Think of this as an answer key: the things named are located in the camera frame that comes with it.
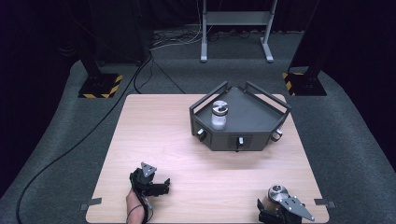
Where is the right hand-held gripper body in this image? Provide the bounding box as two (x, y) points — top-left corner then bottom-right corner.
(257, 194), (316, 224)

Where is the grey tape strip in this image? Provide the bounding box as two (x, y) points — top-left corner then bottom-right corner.
(313, 198), (336, 209)
(79, 197), (103, 212)

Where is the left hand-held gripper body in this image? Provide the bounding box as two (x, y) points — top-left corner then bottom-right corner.
(129, 161), (166, 198)

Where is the white shaker jar metal lid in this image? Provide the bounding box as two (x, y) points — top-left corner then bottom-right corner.
(210, 100), (230, 132)

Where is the grey metal stand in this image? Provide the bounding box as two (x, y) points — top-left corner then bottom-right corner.
(200, 0), (279, 64)

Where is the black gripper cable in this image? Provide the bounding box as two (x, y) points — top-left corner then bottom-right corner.
(128, 174), (154, 224)

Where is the person's left hand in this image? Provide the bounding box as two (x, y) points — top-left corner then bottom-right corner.
(125, 188), (150, 217)

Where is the thin black floor cable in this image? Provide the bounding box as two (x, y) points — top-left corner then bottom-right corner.
(150, 58), (187, 95)

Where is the brown shaker jar metal lid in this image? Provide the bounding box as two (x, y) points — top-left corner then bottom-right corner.
(264, 184), (290, 213)

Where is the thick black floor cable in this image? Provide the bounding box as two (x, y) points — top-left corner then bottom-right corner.
(15, 50), (154, 224)

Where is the black stand hazard-striped base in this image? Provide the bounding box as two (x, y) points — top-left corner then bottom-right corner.
(78, 46), (124, 100)
(281, 46), (328, 97)

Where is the dark grey corner rack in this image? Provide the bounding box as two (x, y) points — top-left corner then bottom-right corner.
(189, 80), (292, 153)

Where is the bundle of floor cables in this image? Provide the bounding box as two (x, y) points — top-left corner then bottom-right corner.
(150, 22), (204, 51)

